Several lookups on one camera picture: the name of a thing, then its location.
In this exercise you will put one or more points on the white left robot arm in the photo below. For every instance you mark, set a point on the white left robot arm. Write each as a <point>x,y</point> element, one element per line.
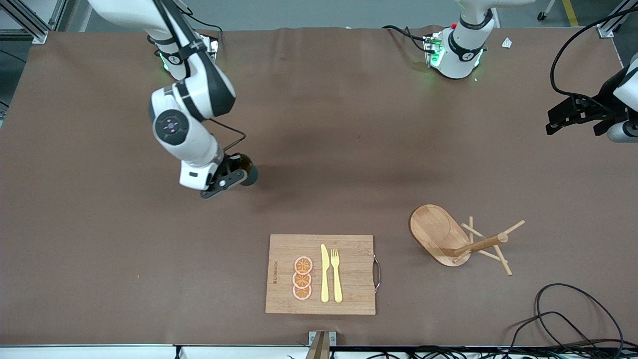
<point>461,60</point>

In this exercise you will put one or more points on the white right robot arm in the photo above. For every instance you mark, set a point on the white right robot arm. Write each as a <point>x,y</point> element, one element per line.
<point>172,127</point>

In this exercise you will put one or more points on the yellow plastic knife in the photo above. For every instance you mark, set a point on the yellow plastic knife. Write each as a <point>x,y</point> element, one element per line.
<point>325,279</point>

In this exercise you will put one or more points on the wooden cutting board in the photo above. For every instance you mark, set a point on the wooden cutting board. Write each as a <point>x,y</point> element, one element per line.
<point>349,279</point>

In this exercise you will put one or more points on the white paper scrap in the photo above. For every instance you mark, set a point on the white paper scrap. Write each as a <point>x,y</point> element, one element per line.
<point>507,43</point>

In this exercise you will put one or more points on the white table edge rail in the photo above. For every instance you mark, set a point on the white table edge rail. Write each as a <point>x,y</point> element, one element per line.
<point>99,353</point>

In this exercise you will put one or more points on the yellow plastic fork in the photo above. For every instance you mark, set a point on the yellow plastic fork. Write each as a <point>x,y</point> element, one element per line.
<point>337,284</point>

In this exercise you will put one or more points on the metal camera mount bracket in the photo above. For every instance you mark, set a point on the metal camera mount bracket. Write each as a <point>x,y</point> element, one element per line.
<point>321,346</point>

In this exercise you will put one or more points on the brown table cover mat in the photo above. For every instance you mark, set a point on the brown table cover mat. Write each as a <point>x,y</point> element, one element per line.
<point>349,149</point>

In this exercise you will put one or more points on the dark green mug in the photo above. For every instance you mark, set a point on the dark green mug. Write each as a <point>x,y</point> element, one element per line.
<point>250,174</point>

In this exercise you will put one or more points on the black caster wheel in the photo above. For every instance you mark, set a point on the black caster wheel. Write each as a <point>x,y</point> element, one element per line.
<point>541,16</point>

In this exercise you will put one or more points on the wooden mug rack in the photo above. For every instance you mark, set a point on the wooden mug rack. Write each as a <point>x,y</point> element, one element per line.
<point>433,229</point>

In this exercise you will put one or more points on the toy orange slice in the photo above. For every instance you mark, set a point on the toy orange slice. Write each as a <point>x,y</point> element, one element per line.
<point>303,265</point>

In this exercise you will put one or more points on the aluminium frame profile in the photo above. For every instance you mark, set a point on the aluminium frame profile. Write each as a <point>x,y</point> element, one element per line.
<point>40,36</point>
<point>605,30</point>

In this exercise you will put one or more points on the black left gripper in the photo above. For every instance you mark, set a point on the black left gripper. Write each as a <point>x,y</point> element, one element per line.
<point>602,98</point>

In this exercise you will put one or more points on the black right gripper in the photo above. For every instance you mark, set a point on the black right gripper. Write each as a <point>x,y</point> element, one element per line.
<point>234,163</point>

